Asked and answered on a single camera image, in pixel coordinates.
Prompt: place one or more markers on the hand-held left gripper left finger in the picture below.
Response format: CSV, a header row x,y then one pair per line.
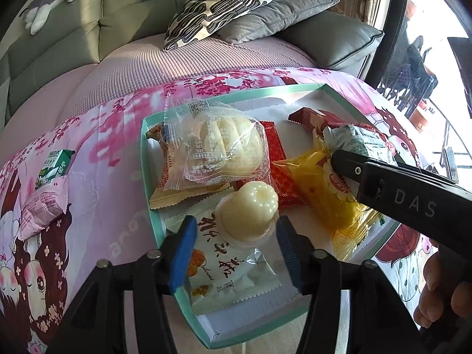
x,y
182,254

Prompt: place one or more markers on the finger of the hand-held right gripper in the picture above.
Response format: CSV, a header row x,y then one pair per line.
x,y
344,162

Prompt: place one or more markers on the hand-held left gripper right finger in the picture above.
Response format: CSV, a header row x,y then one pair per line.
x,y
291,254

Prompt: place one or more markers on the teal foil snack packet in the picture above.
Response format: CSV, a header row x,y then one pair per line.
x,y
361,140

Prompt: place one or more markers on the yellow snack packet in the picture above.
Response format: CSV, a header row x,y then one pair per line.
x,y
324,199

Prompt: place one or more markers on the white packet with orange print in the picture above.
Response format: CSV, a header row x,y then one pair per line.
x,y
228,276

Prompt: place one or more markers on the red labelled snack packet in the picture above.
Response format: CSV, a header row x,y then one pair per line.
x,y
313,118

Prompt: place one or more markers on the pale yellow jelly cup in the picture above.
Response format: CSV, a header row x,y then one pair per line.
x,y
250,206

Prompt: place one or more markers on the orange and white snack packet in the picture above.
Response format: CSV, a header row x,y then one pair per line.
x,y
164,191

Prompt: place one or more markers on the red gold-patterned snack packet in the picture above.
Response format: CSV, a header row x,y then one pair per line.
x,y
274,147

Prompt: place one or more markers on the teal shallow box tray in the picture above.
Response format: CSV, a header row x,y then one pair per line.
x,y
265,107

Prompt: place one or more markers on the bun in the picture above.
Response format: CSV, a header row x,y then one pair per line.
x,y
217,147

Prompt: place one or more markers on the person's right hand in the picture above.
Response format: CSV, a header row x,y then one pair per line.
x,y
435,295

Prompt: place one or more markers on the pink cartoon printed blanket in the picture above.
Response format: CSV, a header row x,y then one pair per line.
x,y
103,191

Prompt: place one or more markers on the black outdoor chair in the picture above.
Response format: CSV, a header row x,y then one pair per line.
x,y
416,66

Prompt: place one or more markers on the grey leather cushion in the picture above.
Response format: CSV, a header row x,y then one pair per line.
x,y
332,40

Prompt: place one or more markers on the pink snack packet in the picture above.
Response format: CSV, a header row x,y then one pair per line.
x,y
42,206

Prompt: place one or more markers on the green biscuit packet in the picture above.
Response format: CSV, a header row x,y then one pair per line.
x,y
55,166

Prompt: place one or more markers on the grey fabric pillow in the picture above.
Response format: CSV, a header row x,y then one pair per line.
x,y
280,16

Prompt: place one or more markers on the pink quilted seat cover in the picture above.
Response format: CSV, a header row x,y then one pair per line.
x,y
44,92
184,66

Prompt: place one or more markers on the black and cream patterned pillow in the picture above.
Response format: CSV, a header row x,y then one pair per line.
x,y
225,3

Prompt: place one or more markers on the grey sofa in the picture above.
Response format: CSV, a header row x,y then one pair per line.
x,y
129,11

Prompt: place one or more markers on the grey and white plush toy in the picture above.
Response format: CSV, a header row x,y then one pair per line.
x,y
40,11

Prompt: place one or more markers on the dark window frame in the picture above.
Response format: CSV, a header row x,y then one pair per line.
x,y
400,7

